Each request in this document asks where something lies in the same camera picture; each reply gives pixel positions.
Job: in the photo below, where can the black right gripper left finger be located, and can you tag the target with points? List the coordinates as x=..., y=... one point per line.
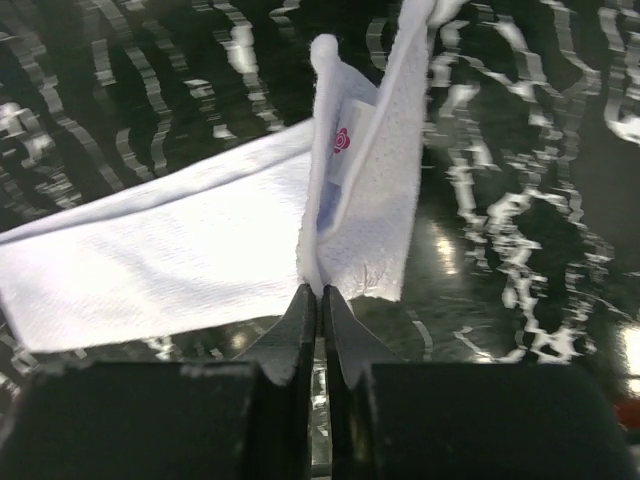
x=278, y=438

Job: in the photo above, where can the white terry towel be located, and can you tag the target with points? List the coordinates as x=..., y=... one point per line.
x=329, y=201

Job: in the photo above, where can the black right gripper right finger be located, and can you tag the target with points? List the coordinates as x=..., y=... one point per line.
x=350, y=350

